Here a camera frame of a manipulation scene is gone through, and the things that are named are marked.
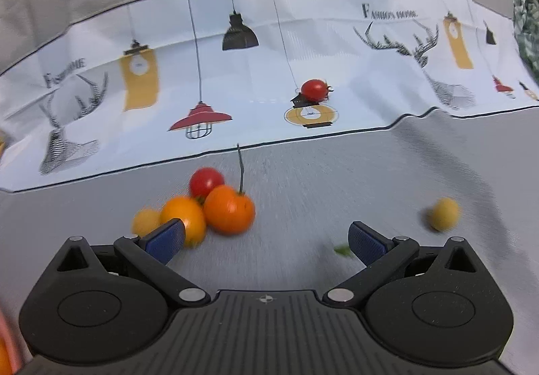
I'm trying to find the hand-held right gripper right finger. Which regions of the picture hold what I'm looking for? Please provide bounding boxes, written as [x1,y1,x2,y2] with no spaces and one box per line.
[322,221,478,309]

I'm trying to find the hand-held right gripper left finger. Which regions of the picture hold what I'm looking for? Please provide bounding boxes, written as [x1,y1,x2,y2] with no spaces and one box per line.
[55,218,211,309]

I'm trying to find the small yellow round fruit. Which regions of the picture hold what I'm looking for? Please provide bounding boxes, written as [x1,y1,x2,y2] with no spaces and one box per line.
[131,208,161,237]

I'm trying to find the orange kumquat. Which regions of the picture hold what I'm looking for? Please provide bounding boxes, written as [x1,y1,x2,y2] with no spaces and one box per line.
[160,196,207,247]

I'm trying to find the orange mandarin with long stem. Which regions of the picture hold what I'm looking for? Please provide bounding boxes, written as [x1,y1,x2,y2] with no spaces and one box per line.
[203,143,257,237]

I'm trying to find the red cherry tomato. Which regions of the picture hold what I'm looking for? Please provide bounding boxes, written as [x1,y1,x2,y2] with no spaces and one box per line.
[189,167,226,199]
[300,79,335,102]

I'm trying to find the yellow-green round fruit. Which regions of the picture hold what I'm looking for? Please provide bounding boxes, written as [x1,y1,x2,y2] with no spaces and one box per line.
[427,197,461,232]

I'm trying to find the grey sofa cover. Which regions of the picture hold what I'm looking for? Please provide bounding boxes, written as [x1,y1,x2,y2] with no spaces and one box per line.
[0,0,539,375]

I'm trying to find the white printed cloth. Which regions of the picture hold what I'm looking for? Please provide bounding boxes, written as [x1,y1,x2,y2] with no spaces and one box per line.
[0,0,539,192]

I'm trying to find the green checked cloth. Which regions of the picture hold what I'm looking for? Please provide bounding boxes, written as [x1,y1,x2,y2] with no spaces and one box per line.
[513,0,539,85]

